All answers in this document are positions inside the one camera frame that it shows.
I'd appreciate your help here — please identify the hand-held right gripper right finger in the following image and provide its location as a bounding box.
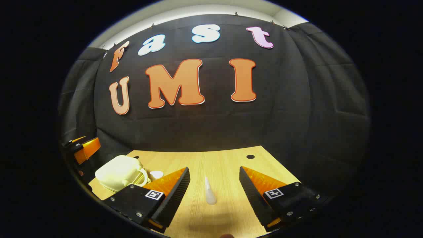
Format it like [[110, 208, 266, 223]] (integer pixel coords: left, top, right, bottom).
[[239, 166, 331, 232]]

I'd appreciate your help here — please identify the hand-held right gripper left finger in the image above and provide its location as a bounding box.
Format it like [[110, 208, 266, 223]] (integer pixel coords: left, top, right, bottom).
[[102, 167, 191, 233]]

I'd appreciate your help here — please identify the white squeeze tube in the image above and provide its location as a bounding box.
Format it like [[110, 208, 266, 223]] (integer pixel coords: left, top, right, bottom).
[[204, 176, 217, 205]]

